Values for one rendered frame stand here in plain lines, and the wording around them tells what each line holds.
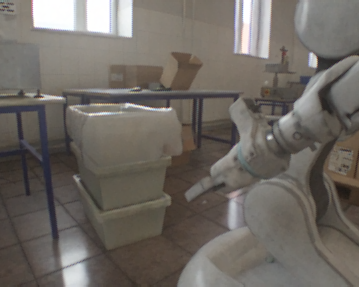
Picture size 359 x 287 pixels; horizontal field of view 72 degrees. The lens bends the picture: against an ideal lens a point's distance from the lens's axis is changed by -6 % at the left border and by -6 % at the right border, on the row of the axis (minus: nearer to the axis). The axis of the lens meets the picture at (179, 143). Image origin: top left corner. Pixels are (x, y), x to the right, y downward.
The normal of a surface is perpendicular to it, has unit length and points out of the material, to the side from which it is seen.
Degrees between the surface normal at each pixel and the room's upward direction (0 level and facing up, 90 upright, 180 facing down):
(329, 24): 90
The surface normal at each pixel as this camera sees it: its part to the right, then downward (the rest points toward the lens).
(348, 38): -0.61, 0.36
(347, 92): -0.84, 0.28
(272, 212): -0.72, 0.14
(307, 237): -0.49, 0.05
